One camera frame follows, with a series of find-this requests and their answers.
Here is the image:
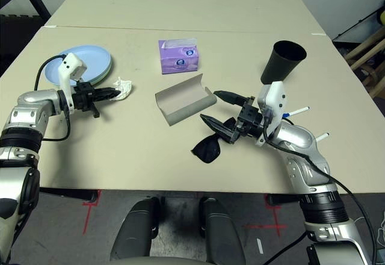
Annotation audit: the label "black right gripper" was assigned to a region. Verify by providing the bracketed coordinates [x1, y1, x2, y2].
[200, 90, 267, 145]

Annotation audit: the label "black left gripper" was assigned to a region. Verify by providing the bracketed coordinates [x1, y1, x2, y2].
[72, 81, 121, 118]

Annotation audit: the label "white tissue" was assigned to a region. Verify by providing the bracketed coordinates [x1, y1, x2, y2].
[112, 76, 134, 102]

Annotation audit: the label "blue plastic plate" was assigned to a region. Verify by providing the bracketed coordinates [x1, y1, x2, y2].
[44, 45, 112, 86]

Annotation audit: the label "black sunglasses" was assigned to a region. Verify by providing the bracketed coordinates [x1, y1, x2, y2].
[191, 117, 241, 164]

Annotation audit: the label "grey glasses case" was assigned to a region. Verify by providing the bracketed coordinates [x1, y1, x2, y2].
[155, 72, 217, 126]

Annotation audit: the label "green plastic plate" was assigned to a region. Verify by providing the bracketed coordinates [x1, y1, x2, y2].
[87, 54, 114, 87]

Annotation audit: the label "black plastic cup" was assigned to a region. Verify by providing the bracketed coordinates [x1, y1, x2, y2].
[260, 40, 307, 84]

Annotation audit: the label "white marker with blue cap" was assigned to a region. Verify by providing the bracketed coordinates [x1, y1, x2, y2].
[282, 106, 310, 118]

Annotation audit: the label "purple tissue box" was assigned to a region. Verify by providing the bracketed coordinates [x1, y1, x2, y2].
[158, 38, 200, 75]

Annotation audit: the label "black table foot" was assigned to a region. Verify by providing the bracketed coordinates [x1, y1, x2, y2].
[38, 187, 100, 203]
[266, 194, 304, 207]

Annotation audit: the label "black foam floor mats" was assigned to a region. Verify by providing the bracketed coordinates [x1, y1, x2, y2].
[0, 13, 46, 73]

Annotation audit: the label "grey right robot leg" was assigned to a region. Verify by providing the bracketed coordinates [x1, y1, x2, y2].
[200, 197, 247, 265]

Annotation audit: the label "grey robot leg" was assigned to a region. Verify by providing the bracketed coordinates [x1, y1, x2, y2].
[200, 197, 247, 265]
[109, 196, 160, 261]

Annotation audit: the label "red floor tape cross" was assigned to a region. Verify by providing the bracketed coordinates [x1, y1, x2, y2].
[82, 189, 102, 235]
[243, 195, 288, 237]

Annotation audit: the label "grey left robot leg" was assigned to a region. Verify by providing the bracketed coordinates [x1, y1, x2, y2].
[109, 196, 160, 261]

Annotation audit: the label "wooden rack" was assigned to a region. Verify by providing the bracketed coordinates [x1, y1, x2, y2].
[344, 26, 385, 97]

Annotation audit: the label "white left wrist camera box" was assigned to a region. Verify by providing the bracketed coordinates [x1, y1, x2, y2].
[57, 52, 88, 109]

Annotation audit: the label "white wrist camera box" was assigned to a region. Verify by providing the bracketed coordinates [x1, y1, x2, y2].
[57, 52, 88, 109]
[257, 80, 286, 145]

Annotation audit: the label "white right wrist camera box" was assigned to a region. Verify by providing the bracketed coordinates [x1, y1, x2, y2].
[257, 80, 286, 145]

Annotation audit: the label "black left wrist camera cable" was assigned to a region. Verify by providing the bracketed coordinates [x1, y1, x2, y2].
[34, 54, 72, 142]

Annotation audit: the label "black hanging cable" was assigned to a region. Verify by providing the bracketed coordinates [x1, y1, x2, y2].
[266, 233, 312, 265]

